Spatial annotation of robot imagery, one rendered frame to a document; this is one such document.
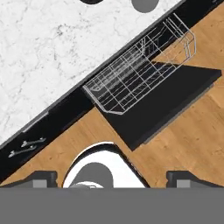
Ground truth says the grey cup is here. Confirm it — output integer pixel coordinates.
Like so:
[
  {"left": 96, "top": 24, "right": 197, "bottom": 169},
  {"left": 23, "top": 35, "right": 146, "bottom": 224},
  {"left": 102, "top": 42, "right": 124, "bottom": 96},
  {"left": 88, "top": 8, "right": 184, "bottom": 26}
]
[{"left": 130, "top": 0, "right": 160, "bottom": 14}]

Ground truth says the silver drawer handle bar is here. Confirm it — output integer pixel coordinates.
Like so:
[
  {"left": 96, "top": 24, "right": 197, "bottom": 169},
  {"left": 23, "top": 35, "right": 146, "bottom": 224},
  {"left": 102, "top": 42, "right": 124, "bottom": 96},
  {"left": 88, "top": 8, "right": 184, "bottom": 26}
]
[{"left": 22, "top": 111, "right": 50, "bottom": 134}]

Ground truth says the dark bowl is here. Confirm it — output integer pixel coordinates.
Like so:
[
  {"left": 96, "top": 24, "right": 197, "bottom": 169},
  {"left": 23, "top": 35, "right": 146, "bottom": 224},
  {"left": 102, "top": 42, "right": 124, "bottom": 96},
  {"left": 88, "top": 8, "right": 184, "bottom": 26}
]
[{"left": 79, "top": 0, "right": 105, "bottom": 5}]

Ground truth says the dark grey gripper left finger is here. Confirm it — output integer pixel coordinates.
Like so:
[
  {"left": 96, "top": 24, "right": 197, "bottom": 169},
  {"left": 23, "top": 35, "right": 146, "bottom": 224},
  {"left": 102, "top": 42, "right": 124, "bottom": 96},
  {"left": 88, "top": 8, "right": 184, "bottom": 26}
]
[{"left": 0, "top": 170, "right": 59, "bottom": 189}]

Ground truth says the silver wire dishwasher rack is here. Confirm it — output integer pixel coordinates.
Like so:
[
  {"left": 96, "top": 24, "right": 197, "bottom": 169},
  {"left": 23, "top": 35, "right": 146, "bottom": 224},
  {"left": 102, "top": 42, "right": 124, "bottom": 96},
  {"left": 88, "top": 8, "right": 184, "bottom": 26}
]
[{"left": 82, "top": 12, "right": 197, "bottom": 116}]

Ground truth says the silver cupboard handle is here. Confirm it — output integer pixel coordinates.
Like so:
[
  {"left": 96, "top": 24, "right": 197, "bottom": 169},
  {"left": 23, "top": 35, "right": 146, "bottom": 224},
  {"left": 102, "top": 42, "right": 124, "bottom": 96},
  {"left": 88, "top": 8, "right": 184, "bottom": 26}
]
[
  {"left": 7, "top": 144, "right": 38, "bottom": 158},
  {"left": 20, "top": 136, "right": 47, "bottom": 148}
]

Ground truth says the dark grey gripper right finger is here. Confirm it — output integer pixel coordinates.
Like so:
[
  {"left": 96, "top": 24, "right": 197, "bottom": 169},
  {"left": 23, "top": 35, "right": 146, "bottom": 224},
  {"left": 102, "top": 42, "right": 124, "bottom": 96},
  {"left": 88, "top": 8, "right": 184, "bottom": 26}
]
[{"left": 165, "top": 170, "right": 224, "bottom": 189}]

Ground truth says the black cupboard front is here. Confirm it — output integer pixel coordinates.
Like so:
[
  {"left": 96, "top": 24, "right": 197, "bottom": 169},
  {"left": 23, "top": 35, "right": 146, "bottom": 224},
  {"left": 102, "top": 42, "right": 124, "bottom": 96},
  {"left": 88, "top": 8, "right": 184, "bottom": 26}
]
[
  {"left": 174, "top": 0, "right": 224, "bottom": 29},
  {"left": 0, "top": 87, "right": 96, "bottom": 184}
]

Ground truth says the white and black round thing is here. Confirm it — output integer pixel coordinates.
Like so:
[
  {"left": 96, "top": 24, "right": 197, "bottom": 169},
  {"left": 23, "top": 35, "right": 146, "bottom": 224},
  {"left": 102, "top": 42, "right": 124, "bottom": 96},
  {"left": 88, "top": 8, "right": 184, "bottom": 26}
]
[{"left": 62, "top": 141, "right": 151, "bottom": 189}]

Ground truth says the black dishwasher door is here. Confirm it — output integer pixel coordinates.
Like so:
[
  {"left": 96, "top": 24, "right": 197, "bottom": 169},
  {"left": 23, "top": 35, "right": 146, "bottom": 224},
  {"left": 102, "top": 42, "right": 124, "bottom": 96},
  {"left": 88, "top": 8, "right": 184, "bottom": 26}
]
[{"left": 97, "top": 62, "right": 223, "bottom": 152}]

